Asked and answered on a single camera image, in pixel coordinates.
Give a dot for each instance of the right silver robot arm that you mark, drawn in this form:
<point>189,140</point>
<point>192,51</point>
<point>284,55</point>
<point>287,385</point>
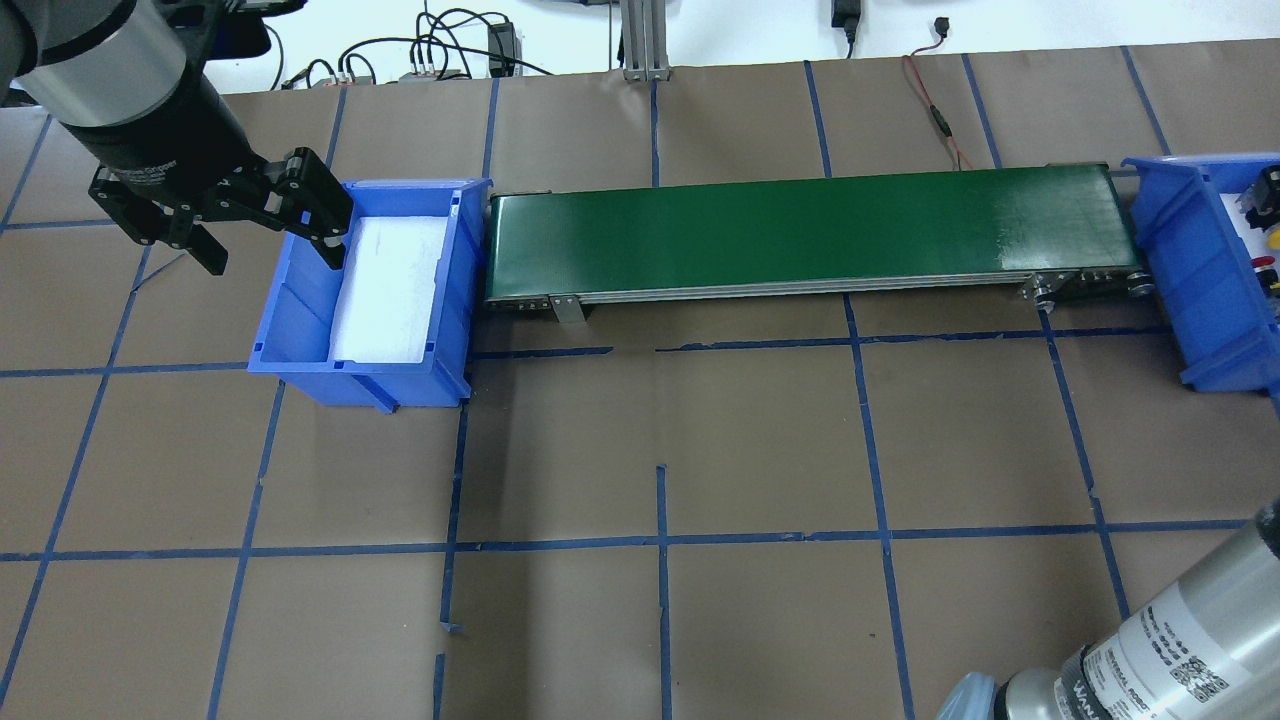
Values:
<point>1205,647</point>

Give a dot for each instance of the far blue storage bin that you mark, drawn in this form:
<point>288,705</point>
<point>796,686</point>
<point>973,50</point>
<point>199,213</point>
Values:
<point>1225,327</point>

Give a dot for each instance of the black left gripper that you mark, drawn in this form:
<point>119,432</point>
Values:
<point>165,128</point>

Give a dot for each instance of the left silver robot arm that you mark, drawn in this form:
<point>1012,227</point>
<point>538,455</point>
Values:
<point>126,79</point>

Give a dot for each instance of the aluminium frame post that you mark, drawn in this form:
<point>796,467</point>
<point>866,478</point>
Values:
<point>644,55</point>

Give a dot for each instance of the blue bin with white foam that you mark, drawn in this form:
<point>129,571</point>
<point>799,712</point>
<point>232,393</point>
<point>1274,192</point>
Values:
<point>392,327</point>

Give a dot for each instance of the red push button switch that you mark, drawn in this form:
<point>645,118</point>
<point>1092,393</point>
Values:
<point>1267,274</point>

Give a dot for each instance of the green conveyor belt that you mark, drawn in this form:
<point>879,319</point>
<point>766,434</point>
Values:
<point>1059,234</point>

